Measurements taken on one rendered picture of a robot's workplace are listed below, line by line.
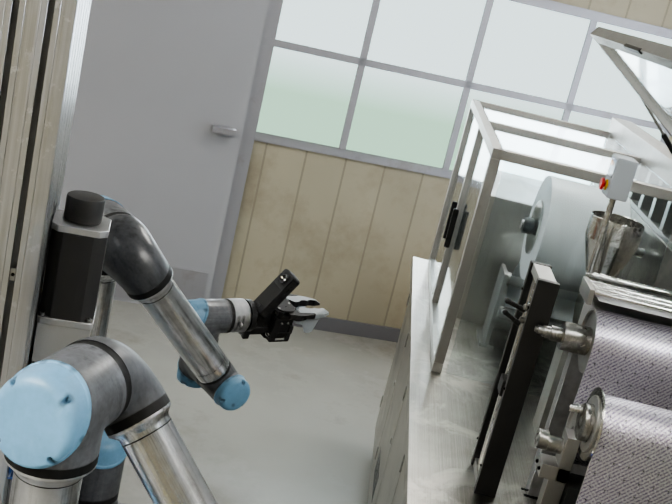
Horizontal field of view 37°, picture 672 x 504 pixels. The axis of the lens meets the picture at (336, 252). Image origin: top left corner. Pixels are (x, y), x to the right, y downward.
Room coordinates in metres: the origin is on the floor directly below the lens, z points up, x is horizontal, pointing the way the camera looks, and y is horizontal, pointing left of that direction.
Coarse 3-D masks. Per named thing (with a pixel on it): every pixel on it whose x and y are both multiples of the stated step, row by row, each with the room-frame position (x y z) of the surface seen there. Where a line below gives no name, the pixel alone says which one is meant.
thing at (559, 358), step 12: (588, 240) 2.53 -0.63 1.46; (588, 252) 2.53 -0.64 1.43; (600, 252) 2.50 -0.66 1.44; (612, 252) 2.49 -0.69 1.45; (624, 252) 2.49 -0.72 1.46; (588, 264) 2.54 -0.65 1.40; (600, 264) 2.51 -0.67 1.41; (612, 264) 2.50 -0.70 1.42; (624, 264) 2.52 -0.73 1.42; (612, 276) 2.52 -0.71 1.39; (552, 360) 2.59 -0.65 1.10; (564, 360) 2.51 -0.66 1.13; (552, 372) 2.55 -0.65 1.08; (552, 384) 2.51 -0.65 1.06; (552, 396) 2.51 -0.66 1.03; (540, 408) 2.56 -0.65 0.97; (540, 420) 2.52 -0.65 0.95
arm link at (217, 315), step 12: (192, 300) 1.98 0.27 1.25; (204, 300) 1.99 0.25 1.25; (216, 300) 2.01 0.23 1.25; (228, 300) 2.03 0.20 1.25; (204, 312) 1.97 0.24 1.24; (216, 312) 1.98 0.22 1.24; (228, 312) 2.00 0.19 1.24; (204, 324) 1.96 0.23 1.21; (216, 324) 1.98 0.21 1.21; (228, 324) 2.00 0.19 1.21; (216, 336) 1.99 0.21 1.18
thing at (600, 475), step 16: (592, 464) 1.78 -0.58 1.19; (608, 464) 1.77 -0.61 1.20; (592, 480) 1.78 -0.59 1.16; (608, 480) 1.77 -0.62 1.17; (624, 480) 1.77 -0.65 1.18; (640, 480) 1.77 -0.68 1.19; (656, 480) 1.77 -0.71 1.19; (592, 496) 1.77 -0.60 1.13; (608, 496) 1.77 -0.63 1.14; (624, 496) 1.77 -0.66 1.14; (640, 496) 1.77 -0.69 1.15; (656, 496) 1.77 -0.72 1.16
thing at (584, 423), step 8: (584, 408) 1.84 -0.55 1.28; (592, 408) 1.83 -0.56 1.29; (584, 416) 1.82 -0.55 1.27; (592, 416) 1.81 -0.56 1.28; (576, 424) 1.86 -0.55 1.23; (584, 424) 1.80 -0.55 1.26; (592, 424) 1.80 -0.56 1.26; (576, 432) 1.84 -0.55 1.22; (584, 432) 1.80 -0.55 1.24; (584, 440) 1.81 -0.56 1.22
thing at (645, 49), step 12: (600, 36) 2.58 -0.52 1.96; (612, 36) 2.47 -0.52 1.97; (624, 36) 2.36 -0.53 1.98; (624, 48) 2.31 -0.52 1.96; (636, 48) 2.14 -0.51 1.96; (648, 48) 2.07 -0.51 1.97; (660, 48) 1.99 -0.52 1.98; (612, 60) 2.71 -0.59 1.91; (648, 60) 2.10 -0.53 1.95; (660, 60) 1.96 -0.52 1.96; (624, 72) 2.71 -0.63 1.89; (636, 84) 2.71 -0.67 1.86; (648, 108) 2.74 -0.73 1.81; (660, 120) 2.71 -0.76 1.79; (660, 132) 2.74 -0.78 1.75
